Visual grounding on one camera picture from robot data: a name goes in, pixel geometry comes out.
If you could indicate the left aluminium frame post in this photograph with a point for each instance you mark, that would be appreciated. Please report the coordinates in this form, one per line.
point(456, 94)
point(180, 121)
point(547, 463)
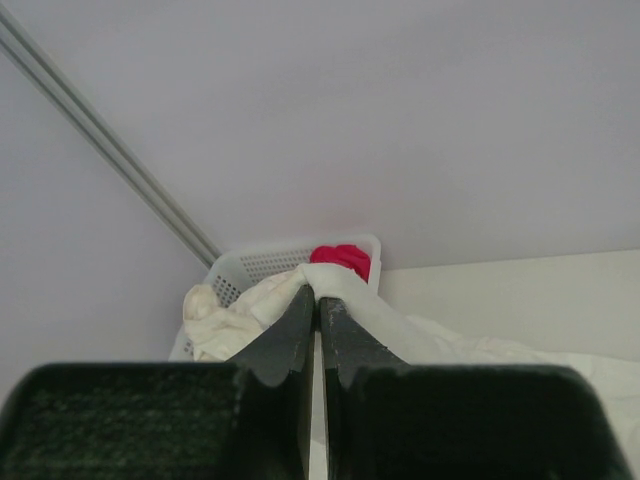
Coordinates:
point(22, 50)

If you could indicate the cream clothes in basket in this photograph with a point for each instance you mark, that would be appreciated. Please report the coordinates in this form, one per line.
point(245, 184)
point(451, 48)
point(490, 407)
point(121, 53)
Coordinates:
point(217, 333)

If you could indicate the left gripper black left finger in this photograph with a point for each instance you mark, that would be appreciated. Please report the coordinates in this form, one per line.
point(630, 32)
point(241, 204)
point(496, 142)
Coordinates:
point(271, 439)

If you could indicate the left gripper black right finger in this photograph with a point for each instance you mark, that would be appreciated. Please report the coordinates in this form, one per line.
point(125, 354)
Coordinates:
point(347, 348)

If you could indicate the white t shirt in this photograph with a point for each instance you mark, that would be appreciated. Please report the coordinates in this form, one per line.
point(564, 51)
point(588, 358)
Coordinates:
point(419, 340)

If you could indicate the red garment in basket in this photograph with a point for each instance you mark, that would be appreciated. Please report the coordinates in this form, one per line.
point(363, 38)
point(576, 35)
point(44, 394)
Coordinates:
point(345, 255)

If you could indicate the white plastic laundry basket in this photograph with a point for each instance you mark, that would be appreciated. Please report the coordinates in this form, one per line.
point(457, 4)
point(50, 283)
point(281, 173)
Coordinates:
point(237, 271)

